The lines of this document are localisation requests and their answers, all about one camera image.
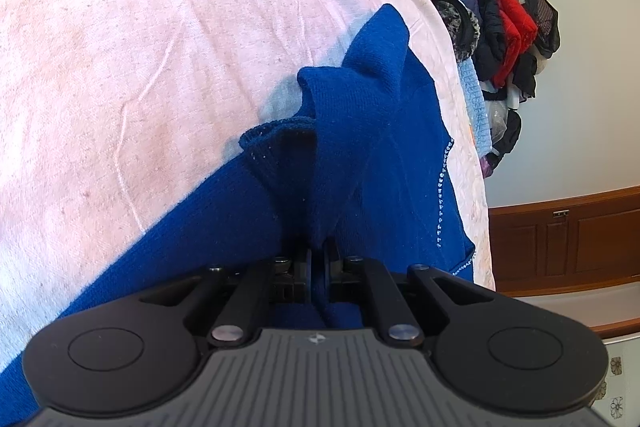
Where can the red jacket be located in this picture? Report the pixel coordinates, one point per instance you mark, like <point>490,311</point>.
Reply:
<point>510,22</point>

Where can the blue knitted sweater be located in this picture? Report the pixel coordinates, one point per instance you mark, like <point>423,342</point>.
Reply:
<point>390,132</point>

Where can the leopard print scarf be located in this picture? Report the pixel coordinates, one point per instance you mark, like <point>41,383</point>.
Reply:
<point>452,14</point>

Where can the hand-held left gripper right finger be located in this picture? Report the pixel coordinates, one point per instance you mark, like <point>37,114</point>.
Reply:
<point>331,274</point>

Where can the pink bed sheet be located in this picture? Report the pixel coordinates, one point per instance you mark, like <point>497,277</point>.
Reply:
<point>150,57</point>

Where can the white floral cabinet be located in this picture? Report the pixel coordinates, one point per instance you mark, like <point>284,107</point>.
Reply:
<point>617,387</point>

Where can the pile of dark clothes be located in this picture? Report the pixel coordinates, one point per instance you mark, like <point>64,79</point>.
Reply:
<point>492,32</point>

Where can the wooden cabinet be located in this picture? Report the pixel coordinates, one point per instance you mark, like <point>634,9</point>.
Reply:
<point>590,237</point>

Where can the white plastic bag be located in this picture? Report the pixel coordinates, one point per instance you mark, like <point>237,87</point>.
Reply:
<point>496,119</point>

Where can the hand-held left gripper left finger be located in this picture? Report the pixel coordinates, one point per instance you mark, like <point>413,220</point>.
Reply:
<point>306,274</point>

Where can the light blue knitted blanket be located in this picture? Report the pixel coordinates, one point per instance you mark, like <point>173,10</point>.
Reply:
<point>472,107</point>

